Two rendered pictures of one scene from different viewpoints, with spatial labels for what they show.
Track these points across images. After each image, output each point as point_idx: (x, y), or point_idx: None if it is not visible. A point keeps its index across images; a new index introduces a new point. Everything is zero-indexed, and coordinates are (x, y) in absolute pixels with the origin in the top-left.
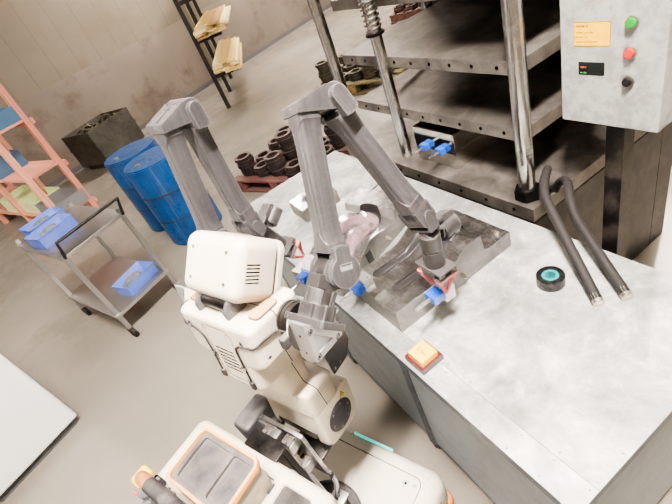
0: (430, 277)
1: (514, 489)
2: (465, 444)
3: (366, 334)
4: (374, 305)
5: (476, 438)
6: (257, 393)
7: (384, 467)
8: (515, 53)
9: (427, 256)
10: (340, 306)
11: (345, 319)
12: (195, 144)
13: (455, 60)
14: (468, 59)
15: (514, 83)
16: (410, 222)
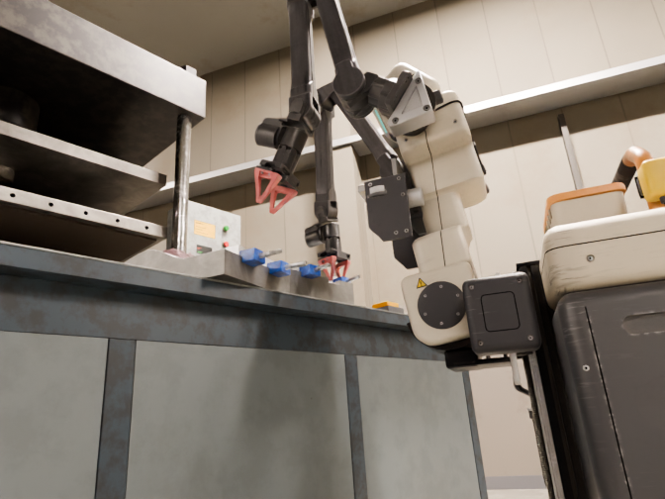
0: (343, 257)
1: (447, 443)
2: (414, 453)
3: (289, 392)
4: (323, 295)
5: (422, 402)
6: (463, 282)
7: None
8: (187, 212)
9: (339, 239)
10: (306, 297)
11: (225, 416)
12: (311, 19)
13: (97, 210)
14: (114, 214)
15: (185, 233)
16: (332, 208)
